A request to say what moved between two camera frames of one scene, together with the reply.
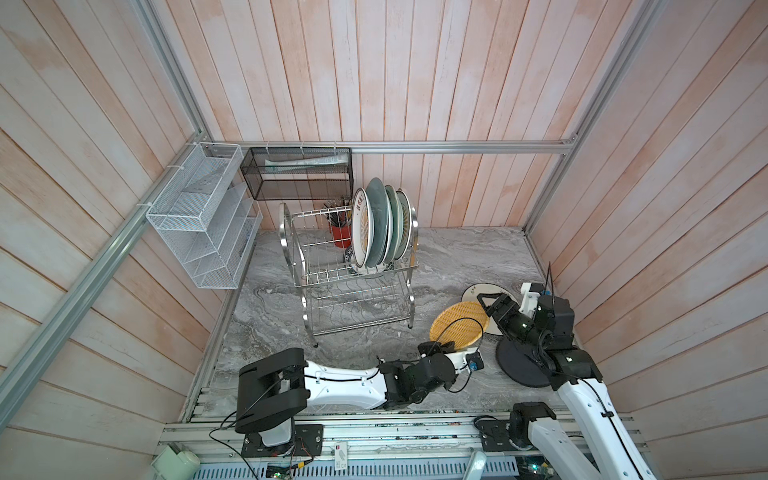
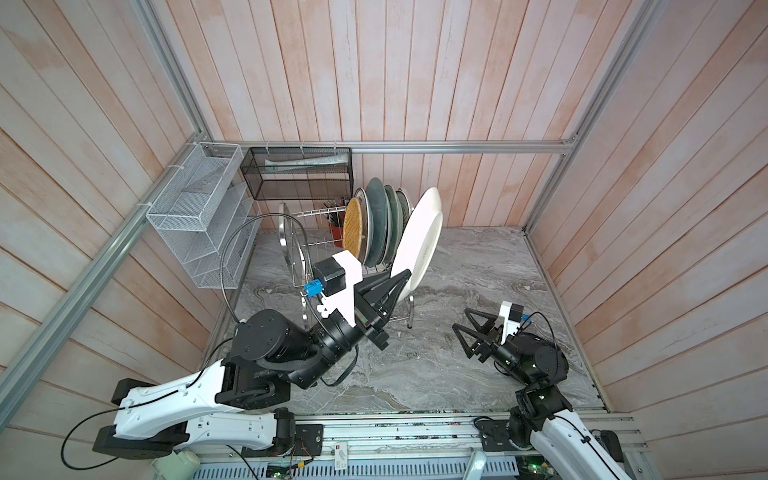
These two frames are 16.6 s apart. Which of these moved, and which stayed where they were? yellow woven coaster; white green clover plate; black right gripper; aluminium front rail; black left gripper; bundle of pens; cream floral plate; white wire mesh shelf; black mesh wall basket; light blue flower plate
Moved: cream floral plate; yellow woven coaster; black right gripper; black left gripper
Stayed: white green clover plate; bundle of pens; white wire mesh shelf; aluminium front rail; black mesh wall basket; light blue flower plate
